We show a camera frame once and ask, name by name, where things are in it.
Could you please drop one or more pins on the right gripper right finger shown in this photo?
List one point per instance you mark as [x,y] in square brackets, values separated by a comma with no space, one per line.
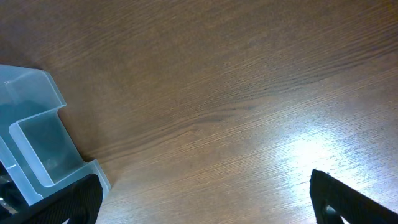
[335,202]

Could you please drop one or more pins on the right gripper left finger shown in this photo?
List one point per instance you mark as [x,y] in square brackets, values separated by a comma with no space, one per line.
[78,203]

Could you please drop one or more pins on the clear plastic storage container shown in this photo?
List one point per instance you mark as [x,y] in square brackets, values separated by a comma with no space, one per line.
[37,152]

